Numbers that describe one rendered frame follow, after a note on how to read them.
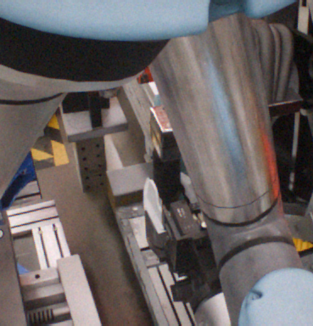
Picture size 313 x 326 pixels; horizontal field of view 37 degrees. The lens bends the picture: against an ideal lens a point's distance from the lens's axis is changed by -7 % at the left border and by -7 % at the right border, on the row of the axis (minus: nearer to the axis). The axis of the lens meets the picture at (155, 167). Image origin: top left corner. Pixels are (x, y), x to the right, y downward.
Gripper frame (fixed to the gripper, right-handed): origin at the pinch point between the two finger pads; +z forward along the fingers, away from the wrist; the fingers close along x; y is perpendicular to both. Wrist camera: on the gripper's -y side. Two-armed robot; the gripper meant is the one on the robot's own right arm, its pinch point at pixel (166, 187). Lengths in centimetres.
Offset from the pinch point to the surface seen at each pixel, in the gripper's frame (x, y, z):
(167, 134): 0.9, 11.5, -2.5
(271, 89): -11.3, 16.4, -3.6
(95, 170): -1, -73, 78
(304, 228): -20.2, -8.6, -7.5
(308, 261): -47, -59, 13
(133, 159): -18, -83, 89
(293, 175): -31.0, -19.0, 11.5
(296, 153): -31.0, -13.9, 12.6
